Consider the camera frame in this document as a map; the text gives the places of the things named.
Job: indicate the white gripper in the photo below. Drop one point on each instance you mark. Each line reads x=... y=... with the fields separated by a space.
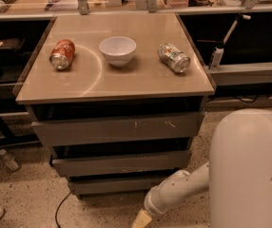
x=152 y=203

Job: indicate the grey bottom drawer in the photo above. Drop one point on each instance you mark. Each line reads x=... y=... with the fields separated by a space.
x=116 y=185

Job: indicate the grey drawer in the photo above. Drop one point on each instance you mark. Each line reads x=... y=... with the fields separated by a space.
x=118 y=129
x=116 y=185
x=122 y=164

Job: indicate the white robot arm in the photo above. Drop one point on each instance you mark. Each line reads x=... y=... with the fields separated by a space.
x=238 y=176

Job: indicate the grey middle drawer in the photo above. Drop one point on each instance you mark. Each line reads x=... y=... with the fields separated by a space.
x=122 y=164

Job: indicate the grey top drawer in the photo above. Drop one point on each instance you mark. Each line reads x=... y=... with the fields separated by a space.
x=118 y=129

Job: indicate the grey drawer cabinet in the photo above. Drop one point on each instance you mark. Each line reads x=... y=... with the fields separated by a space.
x=92 y=88

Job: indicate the clear plastic bottle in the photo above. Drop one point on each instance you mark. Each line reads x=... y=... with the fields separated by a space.
x=9 y=161

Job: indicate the silver green soda can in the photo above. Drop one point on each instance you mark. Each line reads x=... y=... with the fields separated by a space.
x=175 y=59

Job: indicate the white ceramic bowl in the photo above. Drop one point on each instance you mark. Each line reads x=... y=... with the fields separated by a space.
x=118 y=50

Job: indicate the white handheld tool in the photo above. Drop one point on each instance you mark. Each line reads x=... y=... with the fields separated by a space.
x=218 y=50

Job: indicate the orange soda can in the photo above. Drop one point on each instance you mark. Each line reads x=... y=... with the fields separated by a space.
x=62 y=54

